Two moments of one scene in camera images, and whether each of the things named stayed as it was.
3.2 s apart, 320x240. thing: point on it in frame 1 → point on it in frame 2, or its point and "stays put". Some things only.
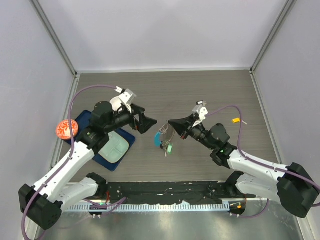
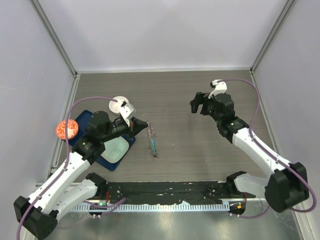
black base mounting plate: x=199 y=192 stays put
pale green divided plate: x=115 y=149 stays put
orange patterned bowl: x=63 y=129 stays put
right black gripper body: x=198 y=132 → x=208 y=107
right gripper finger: x=182 y=124 → x=197 y=100
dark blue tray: x=83 y=122 stays put
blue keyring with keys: x=163 y=139 → x=152 y=135
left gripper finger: x=137 y=110 → x=137 y=125
